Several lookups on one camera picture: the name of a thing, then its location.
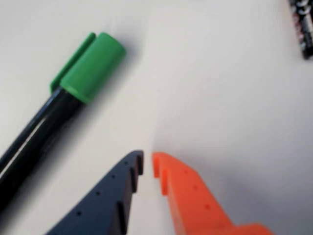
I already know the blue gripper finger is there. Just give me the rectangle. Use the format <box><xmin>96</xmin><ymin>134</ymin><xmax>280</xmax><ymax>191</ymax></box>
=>
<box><xmin>45</xmin><ymin>150</ymin><xmax>145</xmax><ymax>235</ymax></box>

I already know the black marker with green cap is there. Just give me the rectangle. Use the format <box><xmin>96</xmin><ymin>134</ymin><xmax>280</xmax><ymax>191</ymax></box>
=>
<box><xmin>0</xmin><ymin>31</ymin><xmax>127</xmax><ymax>213</ymax></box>

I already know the black AA battery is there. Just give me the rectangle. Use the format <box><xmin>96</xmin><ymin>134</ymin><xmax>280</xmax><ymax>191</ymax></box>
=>
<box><xmin>288</xmin><ymin>0</ymin><xmax>313</xmax><ymax>61</ymax></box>

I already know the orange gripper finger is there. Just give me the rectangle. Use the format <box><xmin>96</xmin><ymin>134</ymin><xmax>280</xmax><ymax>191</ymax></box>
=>
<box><xmin>151</xmin><ymin>151</ymin><xmax>274</xmax><ymax>235</ymax></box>

